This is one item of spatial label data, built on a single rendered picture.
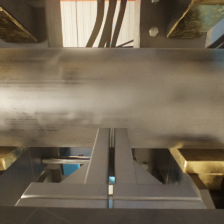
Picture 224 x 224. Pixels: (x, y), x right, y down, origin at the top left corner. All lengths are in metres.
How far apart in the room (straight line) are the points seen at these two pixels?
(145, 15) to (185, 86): 0.31
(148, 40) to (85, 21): 1.94
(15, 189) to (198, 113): 0.42
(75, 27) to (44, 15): 1.88
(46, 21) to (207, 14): 0.42
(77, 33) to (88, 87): 2.18
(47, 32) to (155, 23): 0.32
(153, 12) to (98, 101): 0.36
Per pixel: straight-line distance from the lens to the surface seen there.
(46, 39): 0.56
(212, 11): 0.44
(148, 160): 0.63
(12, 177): 0.45
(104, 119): 0.26
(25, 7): 0.53
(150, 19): 0.54
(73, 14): 2.48
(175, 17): 0.48
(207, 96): 0.30
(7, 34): 0.54
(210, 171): 0.39
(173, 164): 0.45
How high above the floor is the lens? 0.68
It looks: 1 degrees up
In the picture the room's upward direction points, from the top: 90 degrees counter-clockwise
